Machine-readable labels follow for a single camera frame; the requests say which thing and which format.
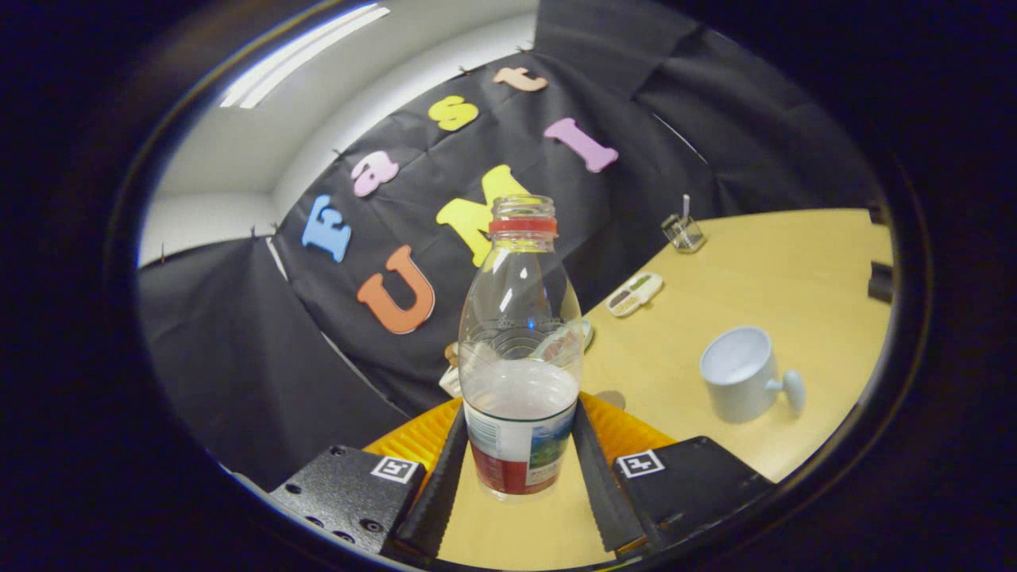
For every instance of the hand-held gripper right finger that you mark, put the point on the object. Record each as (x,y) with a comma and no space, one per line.
(608,500)

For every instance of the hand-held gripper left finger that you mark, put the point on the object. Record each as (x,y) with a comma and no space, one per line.
(433,500)

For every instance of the round brown coaster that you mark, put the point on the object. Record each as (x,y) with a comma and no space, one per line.
(612,399)

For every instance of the clear juice bottle red label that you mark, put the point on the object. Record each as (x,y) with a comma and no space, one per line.
(520,429)

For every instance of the white toaster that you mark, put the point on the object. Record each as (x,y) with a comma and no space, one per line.
(450,383)

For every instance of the brown toast slice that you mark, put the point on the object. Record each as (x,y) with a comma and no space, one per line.
(451,353)

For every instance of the pale green plate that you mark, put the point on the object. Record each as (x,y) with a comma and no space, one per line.
(587,334)

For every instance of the white divided dish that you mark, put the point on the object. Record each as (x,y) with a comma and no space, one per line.
(634,295)

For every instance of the black backdrop cloth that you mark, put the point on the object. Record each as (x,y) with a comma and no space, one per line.
(262,373)

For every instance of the wooden table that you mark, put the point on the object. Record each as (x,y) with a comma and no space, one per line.
(755,270)

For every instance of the small clear glass container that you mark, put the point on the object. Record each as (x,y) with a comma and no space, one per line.
(683,235)

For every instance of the small black clamp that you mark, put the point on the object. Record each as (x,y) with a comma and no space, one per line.
(880,282)

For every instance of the long ceiling light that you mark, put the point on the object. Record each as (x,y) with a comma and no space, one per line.
(302,56)

